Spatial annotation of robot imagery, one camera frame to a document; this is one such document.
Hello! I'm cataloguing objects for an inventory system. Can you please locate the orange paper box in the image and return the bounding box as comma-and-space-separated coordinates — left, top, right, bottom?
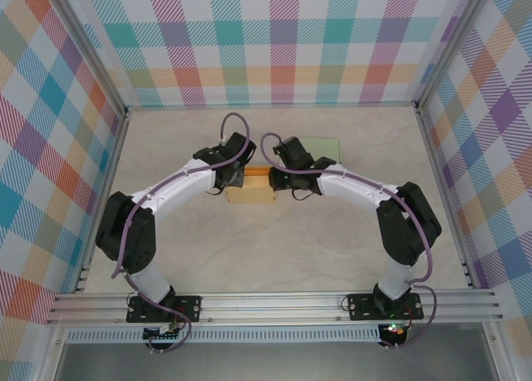
226, 166, 278, 205

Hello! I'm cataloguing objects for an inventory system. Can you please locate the green paper box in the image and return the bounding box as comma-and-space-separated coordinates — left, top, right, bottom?
298, 136, 342, 164

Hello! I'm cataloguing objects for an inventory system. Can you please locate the grey metal sheet panel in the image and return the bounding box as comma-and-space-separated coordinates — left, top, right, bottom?
53, 341, 500, 381

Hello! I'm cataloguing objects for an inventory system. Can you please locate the long aluminium mounting rail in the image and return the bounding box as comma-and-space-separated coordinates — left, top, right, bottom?
46, 289, 504, 326

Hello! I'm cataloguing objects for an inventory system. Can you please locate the aluminium side floor rail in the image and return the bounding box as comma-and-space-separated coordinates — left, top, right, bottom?
415, 106, 477, 289
72, 108, 130, 294

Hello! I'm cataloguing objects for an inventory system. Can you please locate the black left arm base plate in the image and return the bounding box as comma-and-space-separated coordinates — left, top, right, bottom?
126, 295, 204, 324

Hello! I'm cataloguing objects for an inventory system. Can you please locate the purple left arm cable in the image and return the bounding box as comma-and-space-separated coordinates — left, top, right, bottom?
111, 112, 257, 354

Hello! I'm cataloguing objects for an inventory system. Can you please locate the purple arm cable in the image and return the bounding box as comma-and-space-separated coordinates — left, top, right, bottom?
111, 112, 257, 354
259, 131, 437, 351

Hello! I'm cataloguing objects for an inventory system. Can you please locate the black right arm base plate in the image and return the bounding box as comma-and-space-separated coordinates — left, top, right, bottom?
347, 293, 425, 321

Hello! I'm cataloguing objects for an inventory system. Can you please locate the slotted grey cable duct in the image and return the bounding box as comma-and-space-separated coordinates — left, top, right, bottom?
66, 324, 382, 344

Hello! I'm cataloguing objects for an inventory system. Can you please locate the aluminium frame post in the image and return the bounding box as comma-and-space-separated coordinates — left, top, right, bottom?
415, 0, 491, 107
49, 0, 128, 116

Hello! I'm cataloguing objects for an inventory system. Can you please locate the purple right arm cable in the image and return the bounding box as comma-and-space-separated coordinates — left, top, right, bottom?
259, 131, 437, 351

